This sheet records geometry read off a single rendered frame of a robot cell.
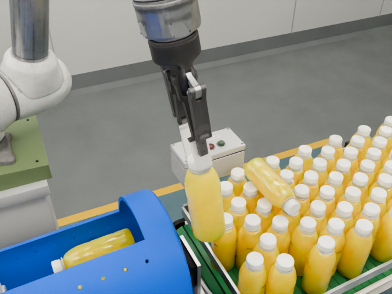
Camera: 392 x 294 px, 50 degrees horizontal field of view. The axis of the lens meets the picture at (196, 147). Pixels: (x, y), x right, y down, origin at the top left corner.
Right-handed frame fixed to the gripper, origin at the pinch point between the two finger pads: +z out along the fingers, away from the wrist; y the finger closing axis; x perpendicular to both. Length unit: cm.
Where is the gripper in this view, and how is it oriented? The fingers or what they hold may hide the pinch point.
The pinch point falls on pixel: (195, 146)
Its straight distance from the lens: 72.4
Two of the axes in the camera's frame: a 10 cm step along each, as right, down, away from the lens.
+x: 9.0, -3.6, 2.5
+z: 1.7, 8.2, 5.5
